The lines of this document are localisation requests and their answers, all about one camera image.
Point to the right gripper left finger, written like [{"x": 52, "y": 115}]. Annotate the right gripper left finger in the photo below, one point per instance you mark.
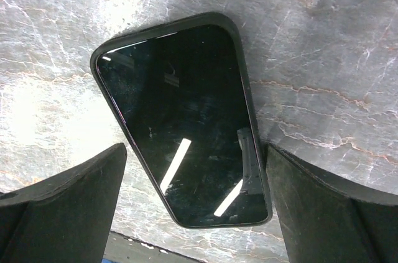
[{"x": 66, "y": 217}]

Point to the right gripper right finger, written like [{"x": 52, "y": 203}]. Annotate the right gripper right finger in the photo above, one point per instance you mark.
[{"x": 327, "y": 218}]

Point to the black smartphone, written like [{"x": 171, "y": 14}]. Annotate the black smartphone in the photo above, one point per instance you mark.
[{"x": 181, "y": 95}]

